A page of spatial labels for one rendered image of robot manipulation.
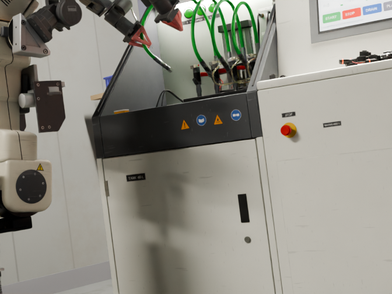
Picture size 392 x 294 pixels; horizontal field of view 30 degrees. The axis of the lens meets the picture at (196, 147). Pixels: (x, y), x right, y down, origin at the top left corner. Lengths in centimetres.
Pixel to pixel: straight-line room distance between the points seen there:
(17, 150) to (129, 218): 69
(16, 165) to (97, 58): 286
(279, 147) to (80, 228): 256
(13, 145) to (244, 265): 92
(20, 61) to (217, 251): 97
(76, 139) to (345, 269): 277
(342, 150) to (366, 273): 41
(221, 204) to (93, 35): 268
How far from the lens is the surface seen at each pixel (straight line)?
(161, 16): 258
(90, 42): 506
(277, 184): 252
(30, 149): 229
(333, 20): 274
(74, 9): 228
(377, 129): 241
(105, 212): 286
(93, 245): 492
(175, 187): 269
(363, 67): 242
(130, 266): 284
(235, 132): 257
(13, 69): 234
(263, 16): 312
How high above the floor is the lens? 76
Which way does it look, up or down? level
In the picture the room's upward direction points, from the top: 7 degrees counter-clockwise
